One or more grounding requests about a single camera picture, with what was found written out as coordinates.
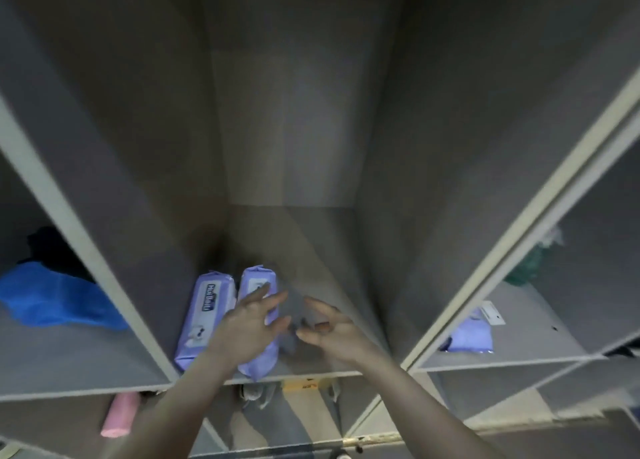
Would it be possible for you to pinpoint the grey white sneaker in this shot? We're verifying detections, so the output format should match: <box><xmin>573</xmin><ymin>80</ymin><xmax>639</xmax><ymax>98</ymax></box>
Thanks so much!
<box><xmin>239</xmin><ymin>380</ymin><xmax>275</xmax><ymax>410</ymax></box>

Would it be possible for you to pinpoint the blue plastic bag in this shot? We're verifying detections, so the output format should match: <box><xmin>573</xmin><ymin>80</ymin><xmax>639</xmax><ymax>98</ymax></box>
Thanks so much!
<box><xmin>0</xmin><ymin>260</ymin><xmax>131</xmax><ymax>332</ymax></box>

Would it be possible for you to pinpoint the green spray bottle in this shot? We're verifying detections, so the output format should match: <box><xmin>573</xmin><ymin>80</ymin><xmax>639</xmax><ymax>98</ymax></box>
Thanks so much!
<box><xmin>503</xmin><ymin>227</ymin><xmax>565</xmax><ymax>288</ymax></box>

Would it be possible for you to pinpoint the black fabric bundle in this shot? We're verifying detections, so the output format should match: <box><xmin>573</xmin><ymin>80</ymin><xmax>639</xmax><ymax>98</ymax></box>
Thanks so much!
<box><xmin>17</xmin><ymin>225</ymin><xmax>97</xmax><ymax>285</ymax></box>

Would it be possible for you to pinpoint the brown cardboard box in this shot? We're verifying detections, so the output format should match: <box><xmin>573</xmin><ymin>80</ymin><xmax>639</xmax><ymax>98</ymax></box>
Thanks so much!
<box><xmin>281</xmin><ymin>377</ymin><xmax>335</xmax><ymax>394</ymax></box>

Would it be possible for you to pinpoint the pink tumbler bottle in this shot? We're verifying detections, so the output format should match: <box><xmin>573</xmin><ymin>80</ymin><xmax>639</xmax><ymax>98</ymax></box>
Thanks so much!
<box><xmin>99</xmin><ymin>392</ymin><xmax>143</xmax><ymax>440</ymax></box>

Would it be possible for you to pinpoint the person's left hand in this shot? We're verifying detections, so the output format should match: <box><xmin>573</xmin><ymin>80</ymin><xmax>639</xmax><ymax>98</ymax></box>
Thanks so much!
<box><xmin>205</xmin><ymin>282</ymin><xmax>293</xmax><ymax>370</ymax></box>

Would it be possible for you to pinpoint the person's left forearm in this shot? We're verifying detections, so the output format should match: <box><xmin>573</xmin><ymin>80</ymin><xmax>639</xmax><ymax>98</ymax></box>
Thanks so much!
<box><xmin>107</xmin><ymin>353</ymin><xmax>236</xmax><ymax>459</ymax></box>

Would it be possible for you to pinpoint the person's right forearm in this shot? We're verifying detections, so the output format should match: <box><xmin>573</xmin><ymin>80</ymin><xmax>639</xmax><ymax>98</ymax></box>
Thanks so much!
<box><xmin>355</xmin><ymin>353</ymin><xmax>506</xmax><ymax>459</ymax></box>

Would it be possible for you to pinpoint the white paper label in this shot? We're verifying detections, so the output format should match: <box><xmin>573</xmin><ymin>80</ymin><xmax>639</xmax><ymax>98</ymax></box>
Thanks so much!
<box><xmin>480</xmin><ymin>300</ymin><xmax>507</xmax><ymax>328</ymax></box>

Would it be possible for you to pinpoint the grey cubby shelf unit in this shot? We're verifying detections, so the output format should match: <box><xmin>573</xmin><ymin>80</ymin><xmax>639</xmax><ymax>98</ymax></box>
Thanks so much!
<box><xmin>0</xmin><ymin>0</ymin><xmax>640</xmax><ymax>459</ymax></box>

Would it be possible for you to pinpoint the person's right hand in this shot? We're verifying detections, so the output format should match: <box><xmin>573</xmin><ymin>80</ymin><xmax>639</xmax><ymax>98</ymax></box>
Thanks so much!
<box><xmin>295</xmin><ymin>296</ymin><xmax>389</xmax><ymax>368</ymax></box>

